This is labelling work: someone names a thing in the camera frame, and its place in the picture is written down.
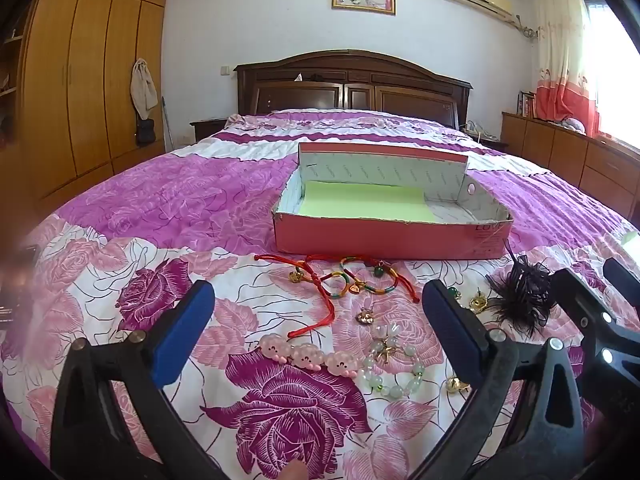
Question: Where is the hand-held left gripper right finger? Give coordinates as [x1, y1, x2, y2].
[410, 279, 588, 480]

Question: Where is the thin white rod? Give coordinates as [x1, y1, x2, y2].
[160, 96, 174, 149]

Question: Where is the pink floral bedspread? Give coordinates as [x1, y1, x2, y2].
[0, 107, 640, 480]

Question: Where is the light green paper liner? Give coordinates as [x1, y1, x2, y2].
[298, 181, 437, 223]

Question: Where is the multicolour braided bracelet heart charm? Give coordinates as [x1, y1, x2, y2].
[319, 271, 362, 300]

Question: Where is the dark wooden headboard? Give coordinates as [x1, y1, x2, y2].
[234, 49, 473, 133]

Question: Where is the black feather hair accessory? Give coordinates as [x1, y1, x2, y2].
[485, 240, 557, 333]

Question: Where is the pale jade bead bracelet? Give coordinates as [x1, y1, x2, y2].
[361, 322, 426, 401]

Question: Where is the person's left hand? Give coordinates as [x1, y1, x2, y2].
[277, 460, 309, 480]

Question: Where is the beige hanging bag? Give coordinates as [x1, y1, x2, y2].
[130, 58, 159, 122]

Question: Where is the pink cloud hair clip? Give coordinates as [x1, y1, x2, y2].
[257, 332, 358, 377]

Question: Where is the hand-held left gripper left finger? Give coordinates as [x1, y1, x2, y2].
[50, 280, 226, 480]

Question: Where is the window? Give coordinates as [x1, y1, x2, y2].
[582, 0, 640, 153]

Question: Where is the low wooden cabinet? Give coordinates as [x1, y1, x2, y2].
[501, 111, 640, 221]

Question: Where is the red cord bracelet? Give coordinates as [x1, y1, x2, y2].
[254, 252, 351, 339]

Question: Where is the wooden wardrobe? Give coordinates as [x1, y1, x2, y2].
[0, 0, 173, 202]

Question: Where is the white and orange curtain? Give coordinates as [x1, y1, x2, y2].
[532, 0, 601, 136]

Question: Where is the pink cardboard box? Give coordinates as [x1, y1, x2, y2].
[271, 141, 515, 261]

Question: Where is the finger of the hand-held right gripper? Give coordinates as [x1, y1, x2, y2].
[550, 267, 640, 401]
[602, 257, 640, 297]

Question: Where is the gold charm with green bead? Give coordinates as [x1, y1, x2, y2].
[446, 286, 491, 315]

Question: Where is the multicolour braided bracelet green bead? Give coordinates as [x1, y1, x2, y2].
[339, 256, 422, 305]

